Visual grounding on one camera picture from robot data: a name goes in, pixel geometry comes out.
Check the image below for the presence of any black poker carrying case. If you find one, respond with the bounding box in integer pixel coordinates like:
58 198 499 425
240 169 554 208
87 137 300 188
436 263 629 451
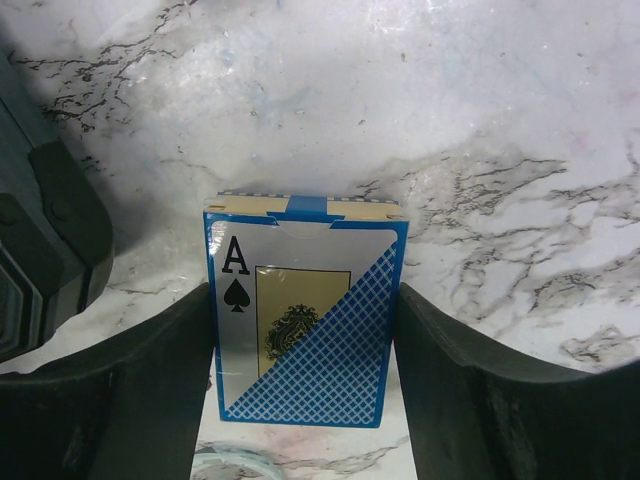
1 59 114 361

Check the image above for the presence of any blue playing card deck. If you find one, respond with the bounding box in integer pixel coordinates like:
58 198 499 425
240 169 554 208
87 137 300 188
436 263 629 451
203 191 409 428

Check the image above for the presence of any clear acrylic dealer button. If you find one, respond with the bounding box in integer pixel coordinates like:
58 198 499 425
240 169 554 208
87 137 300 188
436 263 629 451
191 442 286 479

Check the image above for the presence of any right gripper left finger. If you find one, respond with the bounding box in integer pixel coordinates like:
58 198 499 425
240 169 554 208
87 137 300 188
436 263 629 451
1 284 214 479

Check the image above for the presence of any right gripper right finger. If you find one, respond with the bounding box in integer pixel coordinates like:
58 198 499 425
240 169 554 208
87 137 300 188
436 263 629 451
394 285 639 479

